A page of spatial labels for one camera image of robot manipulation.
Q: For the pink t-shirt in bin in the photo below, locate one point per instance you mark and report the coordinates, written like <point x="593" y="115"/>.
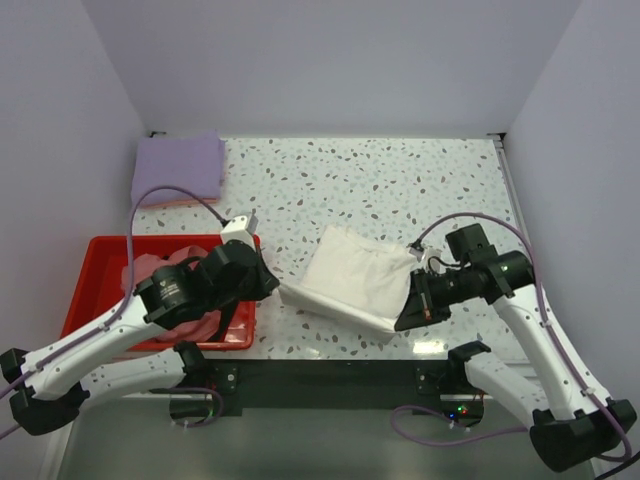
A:
<point x="200" y="330"/>

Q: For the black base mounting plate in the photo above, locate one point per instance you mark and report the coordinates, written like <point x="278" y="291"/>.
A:
<point x="231" y="386"/>

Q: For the black garment in bin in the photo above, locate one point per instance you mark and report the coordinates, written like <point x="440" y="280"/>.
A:
<point x="226" y="316"/>

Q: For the folded purple t-shirt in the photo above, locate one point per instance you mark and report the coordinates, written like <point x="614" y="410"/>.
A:
<point x="194" y="163"/>

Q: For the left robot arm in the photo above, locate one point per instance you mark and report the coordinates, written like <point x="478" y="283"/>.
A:
<point x="48" y="388"/>

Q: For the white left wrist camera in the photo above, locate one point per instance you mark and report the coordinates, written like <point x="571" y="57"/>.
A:
<point x="240" y="228"/>

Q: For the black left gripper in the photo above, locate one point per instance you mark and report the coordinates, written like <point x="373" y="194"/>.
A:
<point x="266" y="281"/>

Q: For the red plastic bin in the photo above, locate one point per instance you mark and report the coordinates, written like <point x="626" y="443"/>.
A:
<point x="99" y="284"/>

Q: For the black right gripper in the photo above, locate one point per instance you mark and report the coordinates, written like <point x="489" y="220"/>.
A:
<point x="421" y="307"/>

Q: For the white t-shirt red print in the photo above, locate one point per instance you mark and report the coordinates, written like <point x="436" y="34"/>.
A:
<point x="359" y="283"/>

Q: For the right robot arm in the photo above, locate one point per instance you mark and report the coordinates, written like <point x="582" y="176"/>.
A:
<point x="570" y="416"/>

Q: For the aluminium frame rail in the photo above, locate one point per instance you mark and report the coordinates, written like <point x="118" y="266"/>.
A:
<point x="524" y="369"/>

